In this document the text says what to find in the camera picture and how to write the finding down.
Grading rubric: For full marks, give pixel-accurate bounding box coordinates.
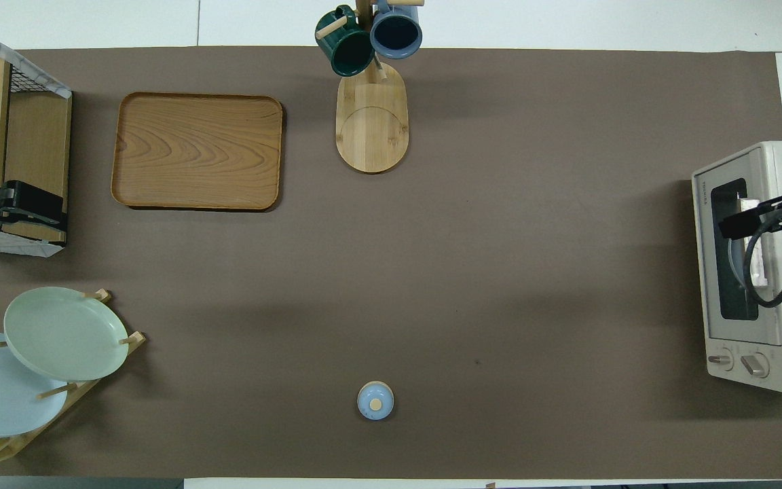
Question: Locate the light blue round plate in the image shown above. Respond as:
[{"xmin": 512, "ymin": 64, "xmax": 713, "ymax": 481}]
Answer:
[{"xmin": 727, "ymin": 234, "xmax": 749, "ymax": 289}]

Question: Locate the pale green plate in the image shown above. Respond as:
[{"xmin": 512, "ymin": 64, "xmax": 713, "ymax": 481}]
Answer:
[{"xmin": 4, "ymin": 287, "xmax": 129, "ymax": 382}]

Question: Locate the wooden plate rack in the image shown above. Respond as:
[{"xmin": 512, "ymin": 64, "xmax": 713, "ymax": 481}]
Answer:
[{"xmin": 0, "ymin": 289, "xmax": 147, "ymax": 467}]

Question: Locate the wooden serving tray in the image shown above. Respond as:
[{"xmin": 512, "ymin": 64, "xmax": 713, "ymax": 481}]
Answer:
[{"xmin": 111, "ymin": 92, "xmax": 284, "ymax": 211}]

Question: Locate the brown table mat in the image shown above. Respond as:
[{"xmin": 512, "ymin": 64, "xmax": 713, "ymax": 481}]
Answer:
[{"xmin": 0, "ymin": 46, "xmax": 782, "ymax": 479}]

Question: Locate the dark green mug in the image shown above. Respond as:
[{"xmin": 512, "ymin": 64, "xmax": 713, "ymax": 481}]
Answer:
[{"xmin": 315, "ymin": 5, "xmax": 376, "ymax": 77}]

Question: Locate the wooden mug tree stand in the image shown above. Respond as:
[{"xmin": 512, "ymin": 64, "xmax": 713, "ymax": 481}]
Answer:
[{"xmin": 316, "ymin": 0, "xmax": 426, "ymax": 174}]

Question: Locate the blue mug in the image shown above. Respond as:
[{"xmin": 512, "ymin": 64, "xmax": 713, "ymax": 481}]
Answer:
[{"xmin": 369, "ymin": 0, "xmax": 424, "ymax": 60}]

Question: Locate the black wire storage rack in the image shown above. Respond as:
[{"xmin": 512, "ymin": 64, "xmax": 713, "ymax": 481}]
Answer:
[{"xmin": 0, "ymin": 15, "xmax": 73, "ymax": 257}]

